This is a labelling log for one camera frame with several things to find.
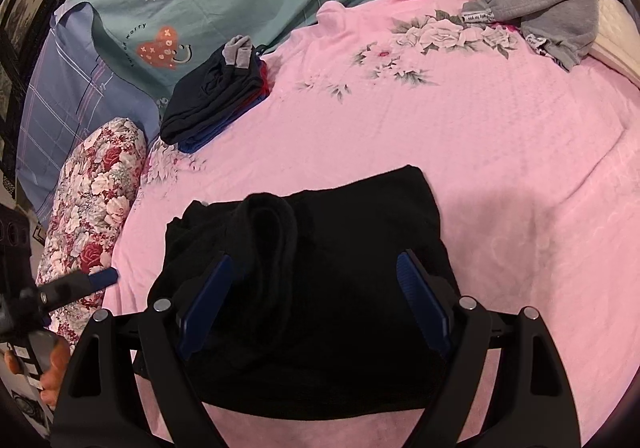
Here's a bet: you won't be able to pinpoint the black pants with smiley patch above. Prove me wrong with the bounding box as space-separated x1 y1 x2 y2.
148 165 454 421

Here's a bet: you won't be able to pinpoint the left hand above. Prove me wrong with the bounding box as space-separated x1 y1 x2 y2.
3 336 70 409

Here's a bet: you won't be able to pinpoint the floral red white bolster pillow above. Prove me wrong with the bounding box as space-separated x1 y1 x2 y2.
34 117 149 346

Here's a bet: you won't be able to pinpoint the folded blue garment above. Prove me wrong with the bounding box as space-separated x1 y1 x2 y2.
178 91 269 153

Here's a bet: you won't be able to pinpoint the blue plaid pillow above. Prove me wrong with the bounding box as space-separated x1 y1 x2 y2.
16 3 160 225

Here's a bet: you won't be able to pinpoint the pink floral bed sheet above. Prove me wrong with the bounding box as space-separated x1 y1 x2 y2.
102 0 640 448

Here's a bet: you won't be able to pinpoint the folded dark navy garment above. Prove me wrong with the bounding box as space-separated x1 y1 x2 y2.
160 46 259 145

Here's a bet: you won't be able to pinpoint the folded red garment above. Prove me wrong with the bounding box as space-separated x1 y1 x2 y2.
240 58 270 110

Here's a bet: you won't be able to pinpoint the small grey cloth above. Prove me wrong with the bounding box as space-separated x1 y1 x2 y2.
221 34 253 69

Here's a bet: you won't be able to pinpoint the cream quilted pillow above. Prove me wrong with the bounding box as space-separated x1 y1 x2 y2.
587 0 639 84

